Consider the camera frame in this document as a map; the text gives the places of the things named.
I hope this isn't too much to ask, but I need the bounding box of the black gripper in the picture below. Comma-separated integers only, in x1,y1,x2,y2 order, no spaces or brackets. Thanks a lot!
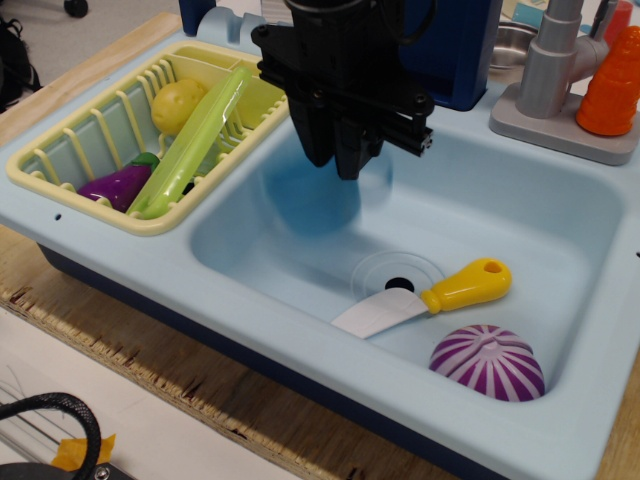
252,1,434,180

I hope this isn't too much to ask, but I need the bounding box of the blue plastic cup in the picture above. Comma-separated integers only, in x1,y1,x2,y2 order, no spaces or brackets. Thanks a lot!
261,152,394,238

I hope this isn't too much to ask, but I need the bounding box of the light blue toy sink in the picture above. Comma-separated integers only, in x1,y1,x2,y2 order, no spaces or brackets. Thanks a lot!
0,7,640,480

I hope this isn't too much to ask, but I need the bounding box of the pale yellow drying rack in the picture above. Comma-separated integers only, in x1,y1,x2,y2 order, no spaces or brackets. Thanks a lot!
6,41,289,235

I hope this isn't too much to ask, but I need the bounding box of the light blue plate holder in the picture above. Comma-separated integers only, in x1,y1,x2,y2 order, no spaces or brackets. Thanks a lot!
196,6,293,55

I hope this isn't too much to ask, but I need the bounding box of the yellow toy potato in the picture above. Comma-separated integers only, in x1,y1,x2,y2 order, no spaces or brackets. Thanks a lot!
151,79,206,136

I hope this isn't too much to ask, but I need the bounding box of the translucent green plastic tray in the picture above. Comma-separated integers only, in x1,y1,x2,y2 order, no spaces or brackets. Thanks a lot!
127,66,252,220

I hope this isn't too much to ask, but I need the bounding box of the steel bowl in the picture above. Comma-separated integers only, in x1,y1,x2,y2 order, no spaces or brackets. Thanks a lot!
490,21,538,70

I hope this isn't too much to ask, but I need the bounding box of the grey toy faucet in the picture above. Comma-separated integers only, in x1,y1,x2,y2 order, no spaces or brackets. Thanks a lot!
489,1,639,166

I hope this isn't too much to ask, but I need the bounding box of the purple toy eggplant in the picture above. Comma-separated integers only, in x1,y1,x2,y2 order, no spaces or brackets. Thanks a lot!
78,152,160,213

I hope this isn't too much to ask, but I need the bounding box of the orange toy carrot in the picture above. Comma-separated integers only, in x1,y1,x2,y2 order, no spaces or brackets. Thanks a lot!
576,26,639,137

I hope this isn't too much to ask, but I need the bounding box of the purple striped toy onion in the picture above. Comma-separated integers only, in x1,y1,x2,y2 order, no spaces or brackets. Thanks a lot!
429,325,546,402

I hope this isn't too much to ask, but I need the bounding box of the black chair wheel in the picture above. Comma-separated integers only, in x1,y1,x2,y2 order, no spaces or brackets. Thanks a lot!
63,0,89,19

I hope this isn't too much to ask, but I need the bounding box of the black bag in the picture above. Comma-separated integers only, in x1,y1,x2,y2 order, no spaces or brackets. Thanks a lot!
1,18,42,113

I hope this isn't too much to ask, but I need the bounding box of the yellow masking tape piece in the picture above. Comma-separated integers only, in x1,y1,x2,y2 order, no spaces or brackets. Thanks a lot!
51,433,117,471

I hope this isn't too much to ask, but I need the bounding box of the yellow handled toy knife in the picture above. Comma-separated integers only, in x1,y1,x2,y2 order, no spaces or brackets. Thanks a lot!
331,258,512,339

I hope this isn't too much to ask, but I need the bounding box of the black braided cable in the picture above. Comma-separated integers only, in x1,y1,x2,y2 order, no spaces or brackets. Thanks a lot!
0,392,103,480

